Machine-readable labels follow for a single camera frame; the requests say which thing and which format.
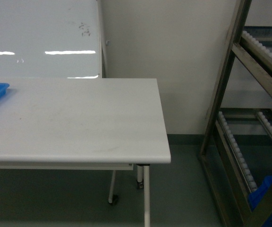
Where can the glossy whiteboard panel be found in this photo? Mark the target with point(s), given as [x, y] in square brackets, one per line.
[50, 39]

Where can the metal roller rack frame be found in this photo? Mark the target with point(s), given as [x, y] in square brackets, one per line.
[236, 153]

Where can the white table with legs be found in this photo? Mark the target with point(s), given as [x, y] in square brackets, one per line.
[83, 124]

